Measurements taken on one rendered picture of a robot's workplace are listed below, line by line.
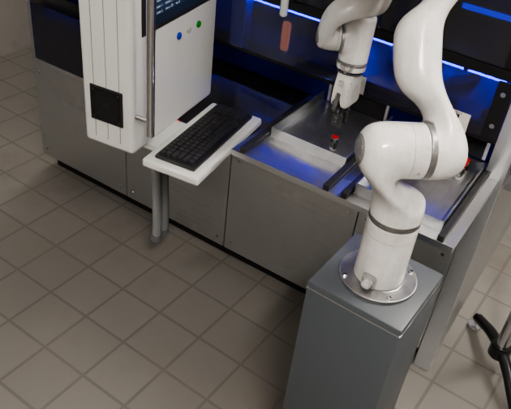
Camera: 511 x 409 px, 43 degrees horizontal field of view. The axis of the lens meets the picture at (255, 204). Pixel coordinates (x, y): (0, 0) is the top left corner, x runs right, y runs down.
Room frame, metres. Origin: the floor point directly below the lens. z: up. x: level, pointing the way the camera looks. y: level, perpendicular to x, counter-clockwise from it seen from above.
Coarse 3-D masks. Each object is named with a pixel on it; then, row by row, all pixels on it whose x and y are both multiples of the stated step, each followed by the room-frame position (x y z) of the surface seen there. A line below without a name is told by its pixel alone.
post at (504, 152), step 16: (496, 144) 1.68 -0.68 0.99; (496, 160) 1.68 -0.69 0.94; (496, 176) 1.67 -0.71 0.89; (496, 192) 1.66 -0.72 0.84; (480, 224) 1.66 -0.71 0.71; (464, 240) 1.68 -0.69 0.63; (480, 240) 1.67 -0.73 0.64; (464, 256) 1.67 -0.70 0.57; (448, 272) 1.69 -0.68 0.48; (464, 272) 1.66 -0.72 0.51; (448, 288) 1.68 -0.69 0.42; (448, 304) 1.67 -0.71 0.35; (432, 320) 1.68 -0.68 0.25; (448, 320) 1.66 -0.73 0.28; (432, 336) 1.67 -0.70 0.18; (432, 352) 1.66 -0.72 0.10
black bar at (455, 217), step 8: (480, 176) 1.64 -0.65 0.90; (488, 176) 1.67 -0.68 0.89; (480, 184) 1.60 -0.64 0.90; (472, 192) 1.55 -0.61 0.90; (464, 200) 1.51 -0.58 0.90; (464, 208) 1.47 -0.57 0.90; (456, 216) 1.43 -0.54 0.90; (448, 224) 1.39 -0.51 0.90; (440, 232) 1.35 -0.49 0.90; (448, 232) 1.35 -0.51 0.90; (440, 240) 1.33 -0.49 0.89
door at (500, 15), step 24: (408, 0) 1.87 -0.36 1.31; (480, 0) 1.78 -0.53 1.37; (504, 0) 1.75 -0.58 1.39; (384, 24) 1.90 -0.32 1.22; (456, 24) 1.80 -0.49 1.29; (480, 24) 1.77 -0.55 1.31; (504, 24) 1.74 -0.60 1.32; (456, 48) 1.79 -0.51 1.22; (480, 48) 1.76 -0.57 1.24; (504, 48) 1.73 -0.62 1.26
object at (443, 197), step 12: (360, 180) 1.52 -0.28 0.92; (408, 180) 1.60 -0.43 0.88; (420, 180) 1.61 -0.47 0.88; (432, 180) 1.62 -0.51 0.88; (444, 180) 1.63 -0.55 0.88; (456, 180) 1.63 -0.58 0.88; (468, 180) 1.64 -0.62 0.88; (360, 192) 1.49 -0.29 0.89; (432, 192) 1.55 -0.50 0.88; (444, 192) 1.56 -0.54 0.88; (456, 192) 1.57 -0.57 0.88; (468, 192) 1.57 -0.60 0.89; (432, 204) 1.49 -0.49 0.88; (444, 204) 1.50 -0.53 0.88; (456, 204) 1.46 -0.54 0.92; (432, 216) 1.39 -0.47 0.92; (444, 216) 1.45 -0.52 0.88; (432, 228) 1.39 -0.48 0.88
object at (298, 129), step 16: (320, 96) 2.03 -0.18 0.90; (304, 112) 1.93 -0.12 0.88; (320, 112) 1.95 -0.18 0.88; (352, 112) 1.98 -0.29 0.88; (272, 128) 1.75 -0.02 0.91; (288, 128) 1.82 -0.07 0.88; (304, 128) 1.83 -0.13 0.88; (320, 128) 1.84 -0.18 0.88; (336, 128) 1.85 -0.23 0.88; (352, 128) 1.87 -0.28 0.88; (304, 144) 1.70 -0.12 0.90; (320, 144) 1.74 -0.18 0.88; (352, 144) 1.76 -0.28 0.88; (336, 160) 1.64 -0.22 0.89
